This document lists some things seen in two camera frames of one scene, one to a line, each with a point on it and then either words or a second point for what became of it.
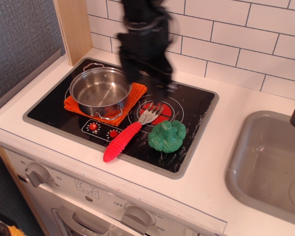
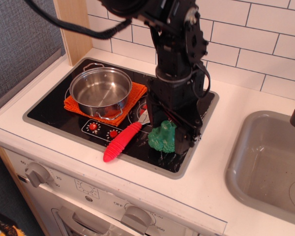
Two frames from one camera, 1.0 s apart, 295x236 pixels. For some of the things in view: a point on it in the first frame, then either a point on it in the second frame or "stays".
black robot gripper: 143,40 → 179,90
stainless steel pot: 101,91 stays
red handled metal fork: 126,135 stays
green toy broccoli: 167,136 stays
